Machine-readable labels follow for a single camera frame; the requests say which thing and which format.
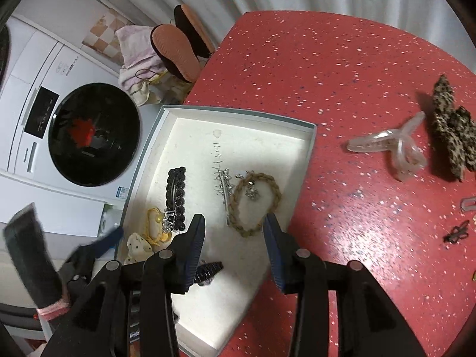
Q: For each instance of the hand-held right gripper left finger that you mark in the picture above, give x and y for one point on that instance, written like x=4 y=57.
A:
x=195 y=245

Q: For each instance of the black beaded barrette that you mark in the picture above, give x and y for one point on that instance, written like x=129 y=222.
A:
x=180 y=200

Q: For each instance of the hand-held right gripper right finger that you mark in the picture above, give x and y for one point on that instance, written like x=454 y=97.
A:
x=275 y=256

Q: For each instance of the clear plastic claw clip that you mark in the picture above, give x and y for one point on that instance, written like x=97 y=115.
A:
x=372 y=143

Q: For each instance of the cream polka dot scrunchie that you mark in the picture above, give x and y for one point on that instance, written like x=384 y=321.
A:
x=137 y=247

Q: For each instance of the pearl rhinestone hair clip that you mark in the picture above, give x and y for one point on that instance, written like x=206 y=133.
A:
x=253 y=192

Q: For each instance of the silver rhinestone hair clip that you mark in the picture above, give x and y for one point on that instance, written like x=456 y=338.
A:
x=224 y=189

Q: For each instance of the white shallow box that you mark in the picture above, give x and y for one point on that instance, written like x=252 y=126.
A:
x=193 y=148

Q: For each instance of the dark brown hair clip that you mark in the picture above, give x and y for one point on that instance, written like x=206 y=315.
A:
x=469 y=205

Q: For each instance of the black slipper with orange sole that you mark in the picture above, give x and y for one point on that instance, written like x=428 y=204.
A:
x=174 y=52
x=193 y=18

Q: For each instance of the pink towel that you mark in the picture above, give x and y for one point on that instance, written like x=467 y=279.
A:
x=134 y=41

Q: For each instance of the leopard print hair bow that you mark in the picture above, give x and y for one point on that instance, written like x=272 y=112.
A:
x=452 y=130

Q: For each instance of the small silver rhinestone clip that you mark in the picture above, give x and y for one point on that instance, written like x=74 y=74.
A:
x=168 y=224

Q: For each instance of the cream cloth bag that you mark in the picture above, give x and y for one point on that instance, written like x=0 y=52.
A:
x=141 y=89

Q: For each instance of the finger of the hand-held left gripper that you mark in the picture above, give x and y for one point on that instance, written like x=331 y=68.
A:
x=29 y=253
x=109 y=238

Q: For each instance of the black bobby pin bundle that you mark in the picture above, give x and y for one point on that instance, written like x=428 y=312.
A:
x=456 y=233

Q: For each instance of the black claw clip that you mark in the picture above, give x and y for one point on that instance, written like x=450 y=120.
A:
x=210 y=269

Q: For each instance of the white washing machine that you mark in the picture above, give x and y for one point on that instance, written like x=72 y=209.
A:
x=44 y=67

